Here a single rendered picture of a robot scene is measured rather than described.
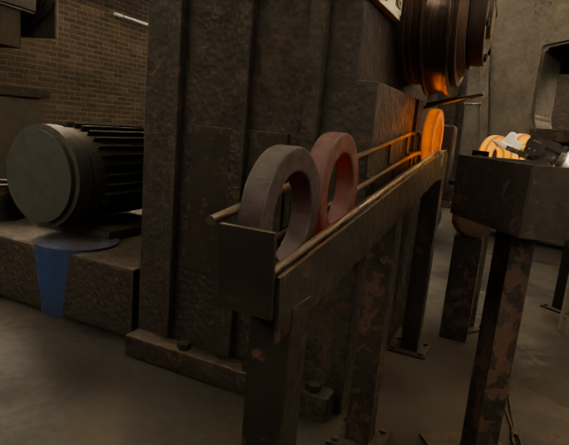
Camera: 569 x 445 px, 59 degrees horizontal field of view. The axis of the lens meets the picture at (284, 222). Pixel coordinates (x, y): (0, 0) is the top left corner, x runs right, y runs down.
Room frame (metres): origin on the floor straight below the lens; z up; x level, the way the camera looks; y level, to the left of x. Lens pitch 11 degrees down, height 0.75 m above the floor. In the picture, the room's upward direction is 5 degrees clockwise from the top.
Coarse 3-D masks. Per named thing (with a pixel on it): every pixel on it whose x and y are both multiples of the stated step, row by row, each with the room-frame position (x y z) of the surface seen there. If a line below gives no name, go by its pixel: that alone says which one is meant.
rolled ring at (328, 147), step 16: (320, 144) 0.76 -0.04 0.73; (336, 144) 0.76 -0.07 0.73; (352, 144) 0.83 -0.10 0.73; (320, 160) 0.74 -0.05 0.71; (336, 160) 0.77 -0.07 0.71; (352, 160) 0.84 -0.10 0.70; (320, 176) 0.73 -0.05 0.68; (336, 176) 0.87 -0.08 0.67; (352, 176) 0.86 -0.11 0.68; (320, 192) 0.72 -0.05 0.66; (336, 192) 0.87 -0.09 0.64; (352, 192) 0.86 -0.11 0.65; (320, 208) 0.73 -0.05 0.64; (336, 208) 0.85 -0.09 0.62; (352, 208) 0.87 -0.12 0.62; (320, 224) 0.74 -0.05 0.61
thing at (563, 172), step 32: (480, 160) 1.08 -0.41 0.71; (512, 160) 1.19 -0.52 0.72; (480, 192) 1.06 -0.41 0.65; (512, 192) 0.96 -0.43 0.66; (544, 192) 0.92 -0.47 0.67; (512, 224) 0.94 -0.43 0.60; (544, 224) 0.92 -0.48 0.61; (512, 256) 1.05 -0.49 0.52; (512, 288) 1.05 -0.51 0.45; (512, 320) 1.06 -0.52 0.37; (480, 352) 1.09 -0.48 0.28; (512, 352) 1.06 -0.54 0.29; (480, 384) 1.07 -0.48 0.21; (480, 416) 1.05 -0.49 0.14
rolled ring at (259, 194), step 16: (272, 160) 0.60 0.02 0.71; (288, 160) 0.61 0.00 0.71; (304, 160) 0.66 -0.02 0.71; (256, 176) 0.58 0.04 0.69; (272, 176) 0.58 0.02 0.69; (288, 176) 0.62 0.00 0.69; (304, 176) 0.67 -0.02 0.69; (256, 192) 0.57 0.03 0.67; (272, 192) 0.58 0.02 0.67; (304, 192) 0.69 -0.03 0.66; (240, 208) 0.57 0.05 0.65; (256, 208) 0.56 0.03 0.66; (272, 208) 0.58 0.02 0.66; (304, 208) 0.70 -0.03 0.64; (240, 224) 0.57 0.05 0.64; (256, 224) 0.56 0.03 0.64; (272, 224) 0.58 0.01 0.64; (288, 224) 0.70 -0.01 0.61; (304, 224) 0.69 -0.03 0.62; (288, 240) 0.69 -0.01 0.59; (304, 240) 0.68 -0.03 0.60
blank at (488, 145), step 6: (492, 138) 1.93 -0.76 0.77; (498, 138) 1.94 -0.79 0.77; (504, 138) 1.96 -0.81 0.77; (486, 144) 1.92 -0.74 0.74; (492, 144) 1.93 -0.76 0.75; (486, 150) 1.91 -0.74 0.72; (492, 150) 1.93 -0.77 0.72; (498, 150) 1.98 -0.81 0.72; (504, 150) 1.96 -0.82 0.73; (498, 156) 1.98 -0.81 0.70; (504, 156) 1.97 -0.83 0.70; (510, 156) 1.99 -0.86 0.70
